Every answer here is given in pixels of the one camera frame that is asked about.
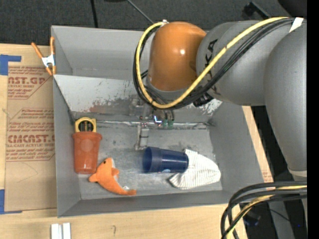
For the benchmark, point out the grey metal bin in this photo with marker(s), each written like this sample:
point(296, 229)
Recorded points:
point(99, 48)

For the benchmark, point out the white striped cloth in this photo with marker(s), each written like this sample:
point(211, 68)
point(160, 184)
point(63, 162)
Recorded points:
point(202, 173)

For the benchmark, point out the orange plastic cup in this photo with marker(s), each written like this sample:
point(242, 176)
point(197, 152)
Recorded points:
point(86, 153)

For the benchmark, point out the dark blue plastic cup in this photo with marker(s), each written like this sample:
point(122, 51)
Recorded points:
point(169, 160)

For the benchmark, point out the brown cardboard board red print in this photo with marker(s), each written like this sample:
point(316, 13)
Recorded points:
point(30, 123)

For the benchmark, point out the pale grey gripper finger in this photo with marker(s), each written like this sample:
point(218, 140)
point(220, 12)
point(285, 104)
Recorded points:
point(137, 139)
point(145, 138)

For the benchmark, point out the yellow and black tape measure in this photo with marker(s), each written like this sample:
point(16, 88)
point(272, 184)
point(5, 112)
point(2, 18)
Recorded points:
point(85, 125)

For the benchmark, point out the orange toy fish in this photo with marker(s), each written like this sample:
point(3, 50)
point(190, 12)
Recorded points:
point(109, 177)

